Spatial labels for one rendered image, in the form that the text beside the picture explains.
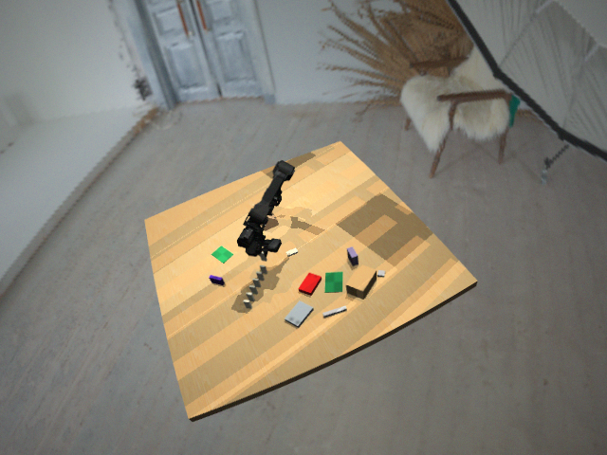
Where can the red flat block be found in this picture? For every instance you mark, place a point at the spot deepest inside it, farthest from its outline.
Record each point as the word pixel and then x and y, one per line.
pixel 310 284

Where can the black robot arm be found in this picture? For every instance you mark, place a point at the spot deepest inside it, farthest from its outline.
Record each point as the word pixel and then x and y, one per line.
pixel 258 214

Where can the green flat block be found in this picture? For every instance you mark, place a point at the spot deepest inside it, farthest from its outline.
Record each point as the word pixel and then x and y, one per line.
pixel 333 282

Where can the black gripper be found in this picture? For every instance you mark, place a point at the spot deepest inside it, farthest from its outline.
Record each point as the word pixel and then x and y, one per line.
pixel 272 245

